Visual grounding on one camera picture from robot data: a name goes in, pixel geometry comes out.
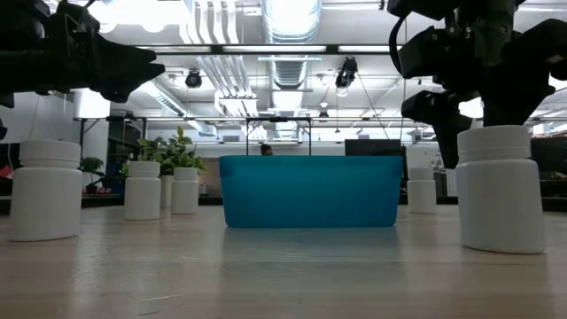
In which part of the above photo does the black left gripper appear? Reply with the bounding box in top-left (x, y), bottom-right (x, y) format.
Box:
top-left (0, 0), bottom-right (167, 110)

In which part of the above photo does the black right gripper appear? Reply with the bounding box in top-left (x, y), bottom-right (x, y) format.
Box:
top-left (397, 0), bottom-right (567, 170)

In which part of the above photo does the white plastic pill bottle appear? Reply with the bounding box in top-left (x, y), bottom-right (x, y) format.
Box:
top-left (170, 167), bottom-right (200, 215)
top-left (123, 160), bottom-right (162, 222)
top-left (9, 139), bottom-right (84, 243)
top-left (406, 167), bottom-right (438, 215)
top-left (455, 124), bottom-right (548, 255)

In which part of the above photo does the blue plastic basket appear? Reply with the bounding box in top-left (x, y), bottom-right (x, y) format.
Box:
top-left (218, 154), bottom-right (404, 230)

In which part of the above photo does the black round ceiling fixture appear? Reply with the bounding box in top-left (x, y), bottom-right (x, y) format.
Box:
top-left (184, 69), bottom-right (204, 89)

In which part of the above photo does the black computer monitor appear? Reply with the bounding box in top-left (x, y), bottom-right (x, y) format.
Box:
top-left (0, 141), bottom-right (22, 172)
top-left (530, 136), bottom-right (567, 198)
top-left (344, 138), bottom-right (408, 157)

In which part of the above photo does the black overhead bar with lights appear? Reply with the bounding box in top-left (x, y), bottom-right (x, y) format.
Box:
top-left (135, 43), bottom-right (402, 56)

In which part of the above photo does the green plant in white pot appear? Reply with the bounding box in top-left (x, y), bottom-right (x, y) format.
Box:
top-left (119, 126), bottom-right (208, 209)

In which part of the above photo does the small background potted plant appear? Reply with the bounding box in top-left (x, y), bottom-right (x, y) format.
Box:
top-left (79, 156), bottom-right (106, 196)

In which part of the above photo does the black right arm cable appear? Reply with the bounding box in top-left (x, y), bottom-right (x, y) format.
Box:
top-left (388, 15), bottom-right (407, 76)

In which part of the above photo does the black hanging overhead camera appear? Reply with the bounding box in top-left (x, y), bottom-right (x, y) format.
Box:
top-left (334, 56), bottom-right (359, 89)

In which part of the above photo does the black aluminium table frame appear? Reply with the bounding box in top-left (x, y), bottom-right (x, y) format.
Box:
top-left (0, 194), bottom-right (567, 217)

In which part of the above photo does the silver ceiling air duct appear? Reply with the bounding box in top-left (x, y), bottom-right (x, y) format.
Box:
top-left (260, 0), bottom-right (323, 44)

